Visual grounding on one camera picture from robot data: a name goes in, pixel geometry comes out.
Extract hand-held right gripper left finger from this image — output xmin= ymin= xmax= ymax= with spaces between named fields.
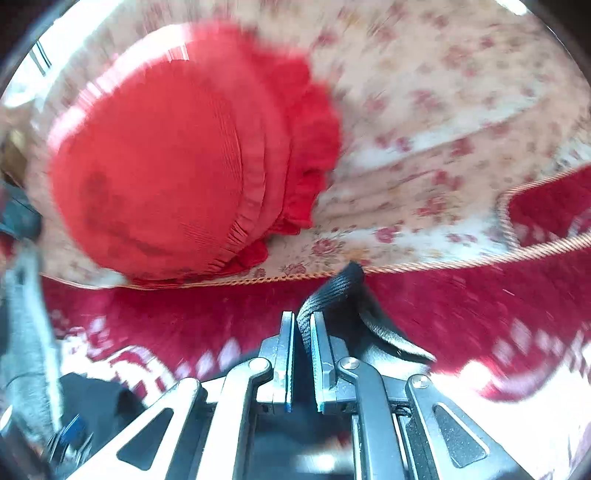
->
xmin=69 ymin=311 xmax=296 ymax=480

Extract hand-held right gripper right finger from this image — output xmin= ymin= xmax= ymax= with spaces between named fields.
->
xmin=310 ymin=311 xmax=536 ymax=480

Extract black pants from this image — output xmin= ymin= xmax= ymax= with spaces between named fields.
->
xmin=295 ymin=261 xmax=437 ymax=411

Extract red and white floral blanket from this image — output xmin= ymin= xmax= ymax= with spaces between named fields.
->
xmin=0 ymin=166 xmax=591 ymax=480

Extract red heart-shaped frilled pillow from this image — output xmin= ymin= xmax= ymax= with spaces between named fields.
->
xmin=48 ymin=25 xmax=342 ymax=289

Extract grey fleece jacket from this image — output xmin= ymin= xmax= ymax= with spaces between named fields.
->
xmin=0 ymin=244 xmax=63 ymax=444

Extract floral cream pillow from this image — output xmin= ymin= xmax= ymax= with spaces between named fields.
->
xmin=0 ymin=0 xmax=591 ymax=291

